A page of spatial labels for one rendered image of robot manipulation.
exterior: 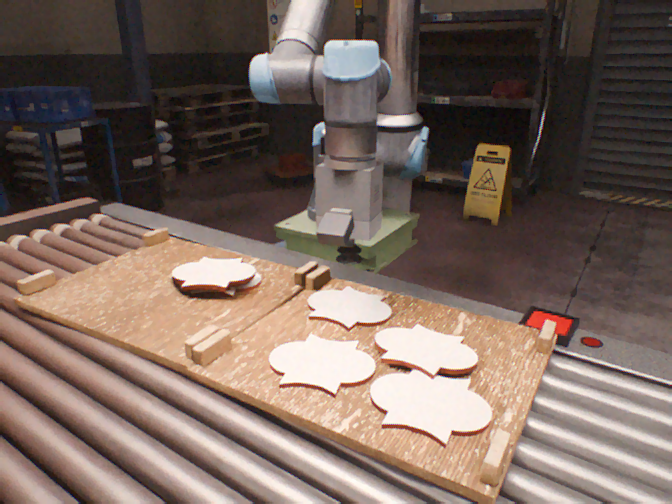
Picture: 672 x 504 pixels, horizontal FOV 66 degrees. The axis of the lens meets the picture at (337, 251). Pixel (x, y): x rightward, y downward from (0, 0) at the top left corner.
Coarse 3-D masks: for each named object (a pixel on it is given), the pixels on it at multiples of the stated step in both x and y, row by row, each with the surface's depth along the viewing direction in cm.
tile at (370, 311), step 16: (352, 288) 89; (320, 304) 84; (336, 304) 84; (352, 304) 84; (368, 304) 84; (384, 304) 84; (320, 320) 80; (336, 320) 79; (352, 320) 79; (368, 320) 79; (384, 320) 79
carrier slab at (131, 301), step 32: (128, 256) 105; (160, 256) 105; (192, 256) 105; (224, 256) 105; (64, 288) 91; (96, 288) 91; (128, 288) 91; (160, 288) 91; (256, 288) 91; (288, 288) 91; (64, 320) 81; (96, 320) 80; (128, 320) 80; (160, 320) 80; (192, 320) 80; (224, 320) 80; (256, 320) 81; (160, 352) 72
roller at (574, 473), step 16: (16, 240) 118; (32, 240) 119; (32, 256) 114; (48, 256) 111; (64, 256) 109; (528, 448) 57; (544, 448) 57; (528, 464) 57; (544, 464) 56; (560, 464) 55; (576, 464) 55; (592, 464) 55; (560, 480) 55; (576, 480) 54; (592, 480) 53; (608, 480) 53; (624, 480) 53; (592, 496) 53; (608, 496) 52; (624, 496) 52; (640, 496) 51; (656, 496) 51
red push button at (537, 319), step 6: (534, 312) 84; (540, 312) 84; (534, 318) 82; (540, 318) 82; (546, 318) 82; (552, 318) 82; (558, 318) 82; (564, 318) 82; (528, 324) 81; (534, 324) 81; (540, 324) 81; (558, 324) 81; (564, 324) 81; (570, 324) 81; (558, 330) 79; (564, 330) 79
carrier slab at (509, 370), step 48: (336, 288) 91; (240, 336) 76; (288, 336) 76; (336, 336) 76; (480, 336) 76; (528, 336) 76; (240, 384) 65; (480, 384) 65; (528, 384) 65; (336, 432) 57; (384, 432) 57; (432, 480) 52
